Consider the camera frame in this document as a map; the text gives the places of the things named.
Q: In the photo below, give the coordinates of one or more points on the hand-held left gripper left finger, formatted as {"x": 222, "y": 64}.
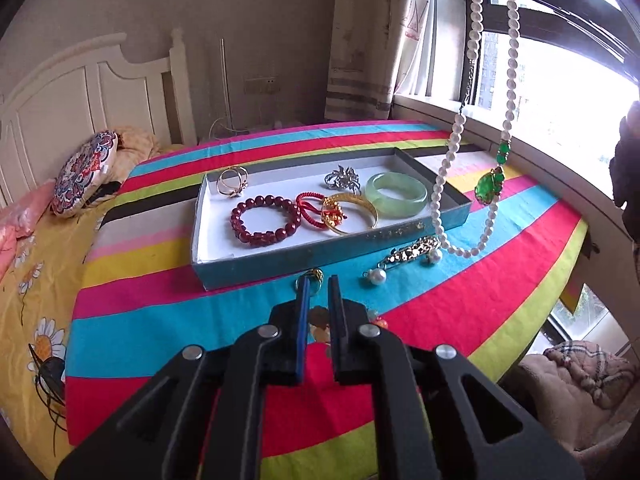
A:
{"x": 301, "y": 310}

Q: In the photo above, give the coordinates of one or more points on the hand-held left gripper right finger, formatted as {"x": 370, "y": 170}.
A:
{"x": 336, "y": 310}

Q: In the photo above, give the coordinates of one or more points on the silver cardboard box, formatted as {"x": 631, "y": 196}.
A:
{"x": 280, "y": 255}

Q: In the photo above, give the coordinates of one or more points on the gold bangle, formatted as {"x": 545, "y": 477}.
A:
{"x": 357, "y": 205}

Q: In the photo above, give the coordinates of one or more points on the green jade bangle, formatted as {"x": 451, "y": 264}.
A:
{"x": 395, "y": 200}

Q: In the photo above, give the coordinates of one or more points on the silver rhinestone brooch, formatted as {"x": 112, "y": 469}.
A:
{"x": 342, "y": 180}

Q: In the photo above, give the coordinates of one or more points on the gold hair claw clip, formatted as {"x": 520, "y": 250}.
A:
{"x": 231, "y": 181}

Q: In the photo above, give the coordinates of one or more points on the person's right hand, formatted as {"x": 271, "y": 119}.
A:
{"x": 632, "y": 116}

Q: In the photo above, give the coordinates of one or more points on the pearl earring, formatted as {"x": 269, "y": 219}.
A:
{"x": 376, "y": 277}

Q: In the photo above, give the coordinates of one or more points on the gold barrette with pearls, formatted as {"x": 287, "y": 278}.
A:
{"x": 410, "y": 251}

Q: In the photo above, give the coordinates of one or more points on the window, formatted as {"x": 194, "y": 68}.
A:
{"x": 560, "y": 110}

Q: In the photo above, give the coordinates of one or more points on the striped colourful cloth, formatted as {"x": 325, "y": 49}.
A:
{"x": 450, "y": 300}

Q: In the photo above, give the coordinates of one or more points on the printed beige curtain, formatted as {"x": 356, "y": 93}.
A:
{"x": 370, "y": 35}

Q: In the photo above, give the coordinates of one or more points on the plaid plush blanket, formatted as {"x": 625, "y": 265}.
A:
{"x": 575, "y": 380}

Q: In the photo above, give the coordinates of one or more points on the beige blanket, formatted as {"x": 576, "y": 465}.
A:
{"x": 135, "y": 147}

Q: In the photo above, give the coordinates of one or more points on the round patterned cushion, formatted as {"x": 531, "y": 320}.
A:
{"x": 82, "y": 175}

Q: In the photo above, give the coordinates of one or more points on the yellow floral bedsheet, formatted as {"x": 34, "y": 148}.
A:
{"x": 35, "y": 285}

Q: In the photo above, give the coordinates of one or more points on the pink floral quilt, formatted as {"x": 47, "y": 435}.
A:
{"x": 22, "y": 215}

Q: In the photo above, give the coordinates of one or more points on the white wooden headboard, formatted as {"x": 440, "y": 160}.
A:
{"x": 75, "y": 90}

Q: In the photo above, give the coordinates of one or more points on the beige wall socket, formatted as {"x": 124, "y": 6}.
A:
{"x": 269, "y": 83}

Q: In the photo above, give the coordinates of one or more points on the beige wall switch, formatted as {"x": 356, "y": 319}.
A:
{"x": 252, "y": 85}

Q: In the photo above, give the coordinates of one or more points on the white wall conduit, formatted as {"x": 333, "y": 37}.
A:
{"x": 226, "y": 85}

